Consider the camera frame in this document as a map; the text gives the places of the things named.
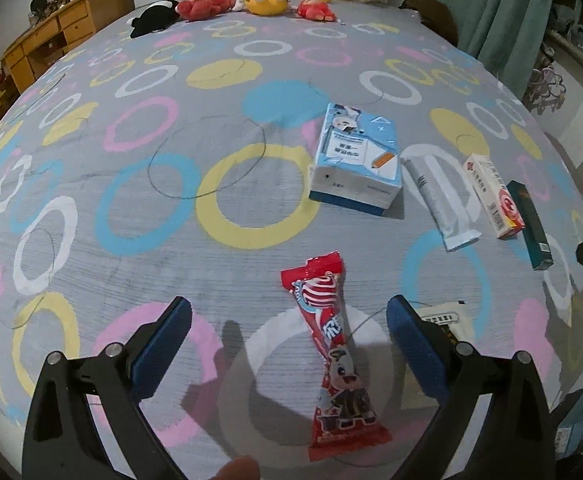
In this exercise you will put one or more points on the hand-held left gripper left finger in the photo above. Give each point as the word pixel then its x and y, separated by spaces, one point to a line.
pixel 164 340

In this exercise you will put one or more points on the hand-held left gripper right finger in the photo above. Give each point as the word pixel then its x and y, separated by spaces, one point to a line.
pixel 411 340

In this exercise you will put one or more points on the white paper sachet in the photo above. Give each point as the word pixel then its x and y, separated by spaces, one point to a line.
pixel 446 322

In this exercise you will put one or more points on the dark green slim box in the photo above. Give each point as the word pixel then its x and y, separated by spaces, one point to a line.
pixel 531 225

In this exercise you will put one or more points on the red candy wrapper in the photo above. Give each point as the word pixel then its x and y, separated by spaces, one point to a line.
pixel 329 340

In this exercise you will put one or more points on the white and red small box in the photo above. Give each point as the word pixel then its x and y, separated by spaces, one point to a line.
pixel 491 195

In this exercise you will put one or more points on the grey and white snack packet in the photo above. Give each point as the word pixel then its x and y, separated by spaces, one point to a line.
pixel 439 200

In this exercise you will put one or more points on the blue and white carton box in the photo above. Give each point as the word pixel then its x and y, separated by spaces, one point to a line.
pixel 356 160

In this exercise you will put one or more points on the person's left hand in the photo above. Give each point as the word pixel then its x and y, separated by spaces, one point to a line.
pixel 239 469

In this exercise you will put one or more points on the purple flower decoration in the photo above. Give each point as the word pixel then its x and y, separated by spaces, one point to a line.
pixel 546 85

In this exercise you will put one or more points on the pile of grey clothes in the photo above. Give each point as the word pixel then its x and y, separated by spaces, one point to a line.
pixel 581 35

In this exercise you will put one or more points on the green curtain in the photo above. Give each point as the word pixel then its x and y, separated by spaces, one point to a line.
pixel 501 10

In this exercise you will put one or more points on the brown plush toy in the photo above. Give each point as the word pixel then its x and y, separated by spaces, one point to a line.
pixel 436 15

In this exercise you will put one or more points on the black and white plush toy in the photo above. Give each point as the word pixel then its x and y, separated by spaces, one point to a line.
pixel 154 17

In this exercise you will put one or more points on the wooden desk with drawers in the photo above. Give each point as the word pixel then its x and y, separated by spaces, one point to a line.
pixel 71 22

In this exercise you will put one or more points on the red round plush toy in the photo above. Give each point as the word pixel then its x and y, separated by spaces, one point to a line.
pixel 204 5

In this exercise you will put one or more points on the small red plush toy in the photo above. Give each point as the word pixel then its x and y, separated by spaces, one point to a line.
pixel 316 10

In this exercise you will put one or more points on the yellow and white plush toy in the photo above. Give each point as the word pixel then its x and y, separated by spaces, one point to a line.
pixel 264 1

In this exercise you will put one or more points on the black desk item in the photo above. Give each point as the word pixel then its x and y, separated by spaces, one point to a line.
pixel 37 4

